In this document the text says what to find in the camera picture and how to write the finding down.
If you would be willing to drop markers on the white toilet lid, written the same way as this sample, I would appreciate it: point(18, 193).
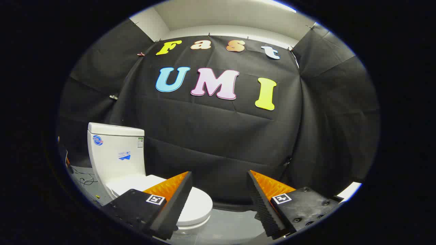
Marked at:
point(199, 204)

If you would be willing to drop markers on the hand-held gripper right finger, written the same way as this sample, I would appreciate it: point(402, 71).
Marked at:
point(264, 204)

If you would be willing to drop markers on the black backdrop cloth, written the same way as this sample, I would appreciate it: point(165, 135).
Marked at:
point(218, 136)

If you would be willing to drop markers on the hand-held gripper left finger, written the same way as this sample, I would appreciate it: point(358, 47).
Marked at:
point(177, 200)

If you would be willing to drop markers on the white ceramic toilet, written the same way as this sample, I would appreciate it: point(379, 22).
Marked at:
point(115, 149)

